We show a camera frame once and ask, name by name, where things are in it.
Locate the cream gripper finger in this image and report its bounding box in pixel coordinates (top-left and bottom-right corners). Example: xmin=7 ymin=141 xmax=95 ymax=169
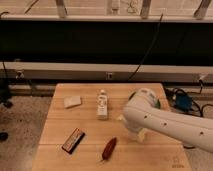
xmin=138 ymin=128 xmax=147 ymax=143

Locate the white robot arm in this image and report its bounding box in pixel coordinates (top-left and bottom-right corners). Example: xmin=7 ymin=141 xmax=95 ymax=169
xmin=123 ymin=88 xmax=213 ymax=153

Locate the green bowl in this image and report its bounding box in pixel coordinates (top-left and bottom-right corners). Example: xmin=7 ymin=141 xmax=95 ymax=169
xmin=128 ymin=92 xmax=161 ymax=109

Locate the white plastic bottle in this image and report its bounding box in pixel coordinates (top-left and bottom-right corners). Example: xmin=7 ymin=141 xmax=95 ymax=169
xmin=97 ymin=90 xmax=108 ymax=120

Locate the blue power box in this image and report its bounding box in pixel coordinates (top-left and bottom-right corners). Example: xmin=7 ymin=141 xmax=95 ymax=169
xmin=175 ymin=94 xmax=192 ymax=111

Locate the dark chocolate bar box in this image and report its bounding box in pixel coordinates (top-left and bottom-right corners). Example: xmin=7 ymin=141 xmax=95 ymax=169
xmin=62 ymin=128 xmax=85 ymax=154

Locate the white sponge block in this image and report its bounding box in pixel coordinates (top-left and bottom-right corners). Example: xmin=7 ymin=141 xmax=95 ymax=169
xmin=64 ymin=96 xmax=81 ymax=108

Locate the black chair base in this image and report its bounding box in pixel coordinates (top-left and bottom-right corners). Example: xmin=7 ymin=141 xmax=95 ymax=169
xmin=0 ymin=79 xmax=13 ymax=142

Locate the black hanging cable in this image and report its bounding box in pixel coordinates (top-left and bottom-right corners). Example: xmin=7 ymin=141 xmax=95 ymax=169
xmin=127 ymin=13 xmax=164 ymax=82

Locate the black floor cable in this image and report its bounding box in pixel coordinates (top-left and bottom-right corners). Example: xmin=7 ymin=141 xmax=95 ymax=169
xmin=164 ymin=87 xmax=213 ymax=150

